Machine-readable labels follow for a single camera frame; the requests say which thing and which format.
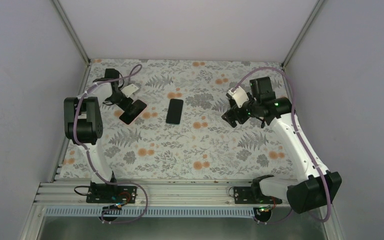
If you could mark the floral patterned mat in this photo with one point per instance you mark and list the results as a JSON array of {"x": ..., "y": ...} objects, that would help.
[{"x": 203, "y": 145}]

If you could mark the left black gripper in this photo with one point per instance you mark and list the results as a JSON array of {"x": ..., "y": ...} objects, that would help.
[{"x": 125, "y": 106}]

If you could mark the aluminium mounting rail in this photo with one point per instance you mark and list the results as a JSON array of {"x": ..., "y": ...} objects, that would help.
[{"x": 154, "y": 192}]

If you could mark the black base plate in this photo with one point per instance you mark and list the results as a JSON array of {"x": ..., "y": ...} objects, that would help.
[
  {"x": 111, "y": 194},
  {"x": 243, "y": 195}
]

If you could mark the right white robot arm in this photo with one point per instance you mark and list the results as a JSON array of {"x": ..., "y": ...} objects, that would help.
[{"x": 315, "y": 185}]

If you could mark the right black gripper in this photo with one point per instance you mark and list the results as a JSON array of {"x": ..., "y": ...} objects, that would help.
[{"x": 231, "y": 120}]

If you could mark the white slotted cable duct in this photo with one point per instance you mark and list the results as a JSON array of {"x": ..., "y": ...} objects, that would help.
[{"x": 157, "y": 211}]

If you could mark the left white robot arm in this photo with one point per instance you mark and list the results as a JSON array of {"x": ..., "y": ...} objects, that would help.
[{"x": 83, "y": 125}]

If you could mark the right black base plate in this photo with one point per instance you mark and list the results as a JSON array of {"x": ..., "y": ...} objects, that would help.
[{"x": 243, "y": 195}]

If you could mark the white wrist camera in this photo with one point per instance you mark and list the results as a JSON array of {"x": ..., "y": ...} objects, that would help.
[
  {"x": 130, "y": 90},
  {"x": 237, "y": 97}
]

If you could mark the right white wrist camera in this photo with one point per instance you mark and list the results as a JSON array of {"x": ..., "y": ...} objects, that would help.
[{"x": 237, "y": 97}]

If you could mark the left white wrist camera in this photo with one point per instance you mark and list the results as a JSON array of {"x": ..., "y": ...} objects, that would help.
[{"x": 130, "y": 90}]

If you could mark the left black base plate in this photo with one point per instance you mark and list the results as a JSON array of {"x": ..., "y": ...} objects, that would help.
[{"x": 111, "y": 194}]

